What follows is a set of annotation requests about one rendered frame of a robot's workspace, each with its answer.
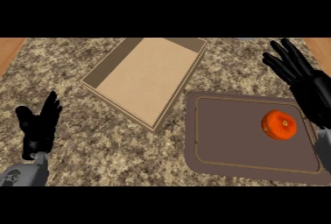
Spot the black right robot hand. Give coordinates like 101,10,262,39
262,38,331,130

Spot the orange squash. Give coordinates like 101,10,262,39
260,109,299,141

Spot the open cardboard box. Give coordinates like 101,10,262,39
80,38,209,133

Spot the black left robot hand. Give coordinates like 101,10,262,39
15,90,64,161

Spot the brown tray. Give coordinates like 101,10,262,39
183,91,331,186

